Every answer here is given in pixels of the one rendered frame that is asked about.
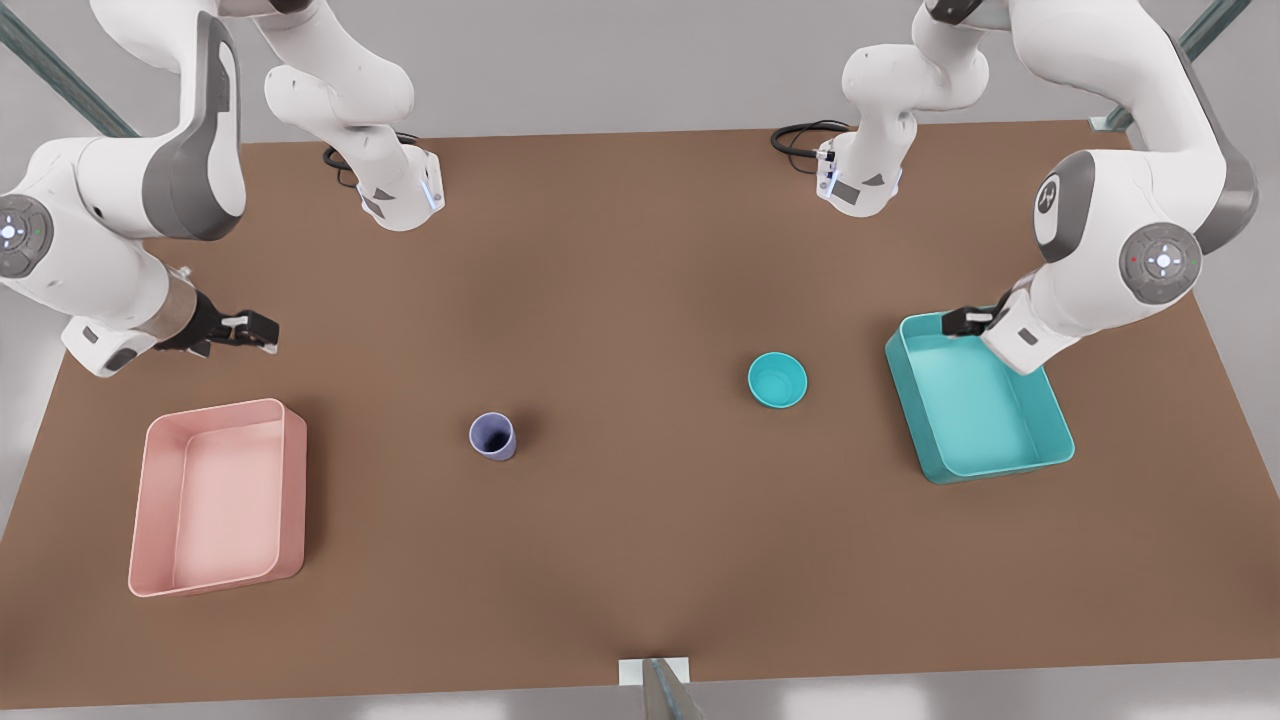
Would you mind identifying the silver frame post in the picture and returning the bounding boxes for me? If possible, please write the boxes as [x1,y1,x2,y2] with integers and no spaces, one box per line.
[617,656,707,720]
[1089,0,1253,134]
[0,4,142,140]

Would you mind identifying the teal bowl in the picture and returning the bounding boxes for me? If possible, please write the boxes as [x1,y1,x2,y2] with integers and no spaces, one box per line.
[747,351,810,410]

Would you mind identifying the black cable loop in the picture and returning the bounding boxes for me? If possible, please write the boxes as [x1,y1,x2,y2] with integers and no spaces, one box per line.
[321,130,422,191]
[770,119,853,177]

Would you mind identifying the pink rectangular box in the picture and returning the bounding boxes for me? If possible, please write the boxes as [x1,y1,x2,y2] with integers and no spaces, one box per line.
[127,398,309,600]

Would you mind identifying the purple cup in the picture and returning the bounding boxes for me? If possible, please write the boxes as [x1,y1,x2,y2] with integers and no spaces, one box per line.
[468,411,519,463]

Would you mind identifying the teal rectangular box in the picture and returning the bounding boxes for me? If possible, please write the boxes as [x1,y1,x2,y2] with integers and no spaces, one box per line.
[884,312,1077,486]

